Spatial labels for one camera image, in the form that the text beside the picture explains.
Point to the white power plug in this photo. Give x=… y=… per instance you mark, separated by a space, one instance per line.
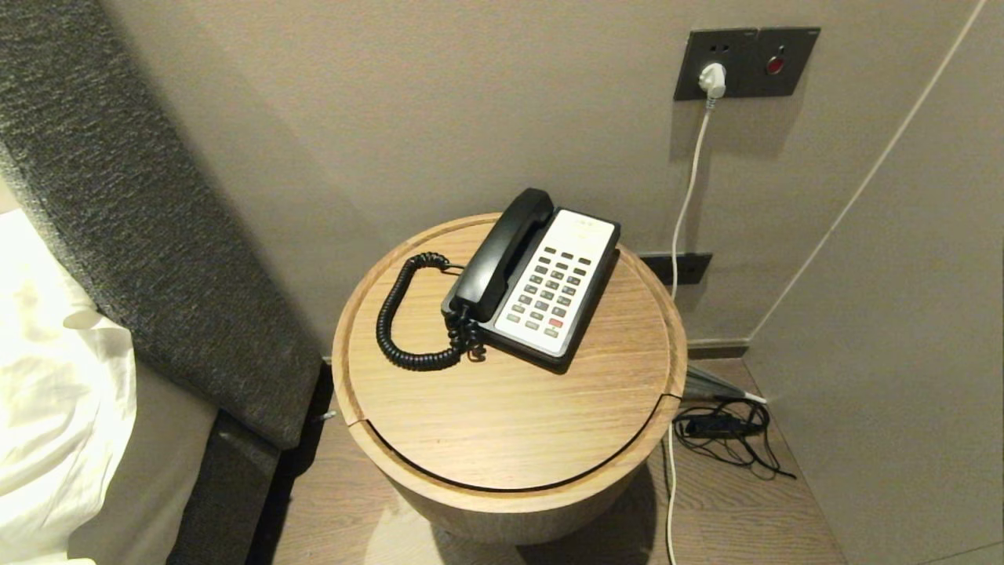
x=712 y=77

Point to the black telephone handset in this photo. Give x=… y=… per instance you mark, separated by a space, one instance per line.
x=502 y=251

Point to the grey fabric headboard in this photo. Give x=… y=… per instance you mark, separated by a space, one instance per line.
x=157 y=235

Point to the beige mattress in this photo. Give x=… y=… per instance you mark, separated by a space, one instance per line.
x=157 y=471

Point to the dark switch plate red button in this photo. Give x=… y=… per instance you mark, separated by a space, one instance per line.
x=796 y=71

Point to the white pillow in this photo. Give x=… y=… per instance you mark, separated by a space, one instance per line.
x=55 y=392

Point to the grey fabric bed frame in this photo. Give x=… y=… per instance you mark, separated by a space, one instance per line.
x=227 y=494

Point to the black white telephone base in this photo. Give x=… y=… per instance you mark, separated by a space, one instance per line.
x=566 y=275

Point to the dark wall socket plate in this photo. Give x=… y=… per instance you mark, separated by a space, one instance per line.
x=694 y=47

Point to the transparent folded umbrella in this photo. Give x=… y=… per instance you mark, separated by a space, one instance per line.
x=710 y=384

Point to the brown skirting board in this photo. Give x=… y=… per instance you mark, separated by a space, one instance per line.
x=718 y=349

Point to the small dark wall socket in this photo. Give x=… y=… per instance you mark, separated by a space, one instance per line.
x=694 y=268

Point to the round wooden side table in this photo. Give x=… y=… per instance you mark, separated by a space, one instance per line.
x=510 y=424

